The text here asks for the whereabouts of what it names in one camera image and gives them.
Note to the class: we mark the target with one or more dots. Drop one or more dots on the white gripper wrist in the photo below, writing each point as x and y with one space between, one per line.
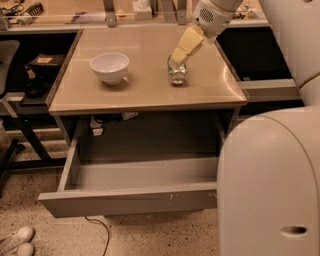
210 19

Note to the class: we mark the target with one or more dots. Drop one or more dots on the green soda can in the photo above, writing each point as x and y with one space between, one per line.
177 74

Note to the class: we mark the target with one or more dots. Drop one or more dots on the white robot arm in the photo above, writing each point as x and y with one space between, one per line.
268 177

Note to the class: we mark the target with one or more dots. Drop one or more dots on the grey cabinet with beige top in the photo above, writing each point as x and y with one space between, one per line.
210 83

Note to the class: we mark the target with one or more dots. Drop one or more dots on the white power adapter under top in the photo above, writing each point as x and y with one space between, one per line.
96 127

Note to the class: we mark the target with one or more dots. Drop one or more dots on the grey open top drawer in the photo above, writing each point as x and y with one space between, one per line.
135 168

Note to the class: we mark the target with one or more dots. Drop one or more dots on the white tissue box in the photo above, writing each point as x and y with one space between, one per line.
142 9

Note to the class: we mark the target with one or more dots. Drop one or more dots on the white bowl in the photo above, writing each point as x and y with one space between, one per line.
110 68

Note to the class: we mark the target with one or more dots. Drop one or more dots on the black box with label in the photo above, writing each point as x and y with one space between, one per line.
43 60

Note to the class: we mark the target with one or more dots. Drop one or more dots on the black coiled tool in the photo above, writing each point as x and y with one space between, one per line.
30 14

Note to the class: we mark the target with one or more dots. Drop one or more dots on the white sneaker upper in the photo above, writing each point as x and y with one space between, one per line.
16 238

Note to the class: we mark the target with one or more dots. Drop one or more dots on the white sneaker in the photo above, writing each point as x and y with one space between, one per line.
16 238
25 249

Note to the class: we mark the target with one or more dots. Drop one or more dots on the white sneaker lower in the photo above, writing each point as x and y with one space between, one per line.
25 249

